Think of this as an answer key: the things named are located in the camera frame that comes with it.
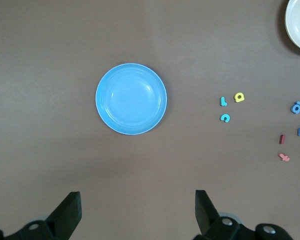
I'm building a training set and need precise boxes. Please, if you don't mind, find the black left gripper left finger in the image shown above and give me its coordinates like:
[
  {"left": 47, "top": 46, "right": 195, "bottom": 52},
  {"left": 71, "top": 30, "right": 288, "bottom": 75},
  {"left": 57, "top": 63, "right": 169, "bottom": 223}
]
[{"left": 0, "top": 191, "right": 83, "bottom": 240}]

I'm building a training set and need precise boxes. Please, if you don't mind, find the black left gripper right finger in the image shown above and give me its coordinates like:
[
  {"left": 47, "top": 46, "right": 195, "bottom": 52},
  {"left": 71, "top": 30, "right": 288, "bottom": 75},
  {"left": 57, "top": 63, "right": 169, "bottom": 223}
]
[{"left": 193, "top": 189, "right": 295, "bottom": 240}]

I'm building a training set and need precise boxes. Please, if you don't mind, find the blue plate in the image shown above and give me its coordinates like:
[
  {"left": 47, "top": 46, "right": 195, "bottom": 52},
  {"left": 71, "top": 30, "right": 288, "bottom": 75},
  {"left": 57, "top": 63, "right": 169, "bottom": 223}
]
[{"left": 94, "top": 62, "right": 168, "bottom": 136}]

